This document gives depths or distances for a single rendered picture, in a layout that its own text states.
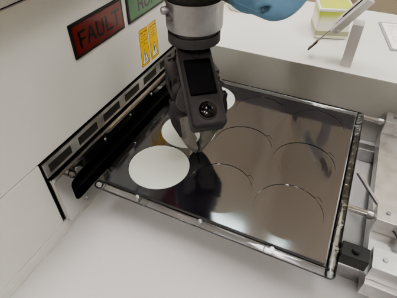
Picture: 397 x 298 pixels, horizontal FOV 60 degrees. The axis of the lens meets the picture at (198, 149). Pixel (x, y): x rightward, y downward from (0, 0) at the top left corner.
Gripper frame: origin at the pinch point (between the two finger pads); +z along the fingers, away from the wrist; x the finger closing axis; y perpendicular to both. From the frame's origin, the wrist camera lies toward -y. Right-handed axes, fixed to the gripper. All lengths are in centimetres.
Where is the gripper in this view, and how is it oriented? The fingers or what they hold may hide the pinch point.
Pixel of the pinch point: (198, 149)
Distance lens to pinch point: 57.8
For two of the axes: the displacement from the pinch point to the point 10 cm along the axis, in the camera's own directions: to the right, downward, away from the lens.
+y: -2.8, -6.5, 7.0
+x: -9.6, 1.9, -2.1
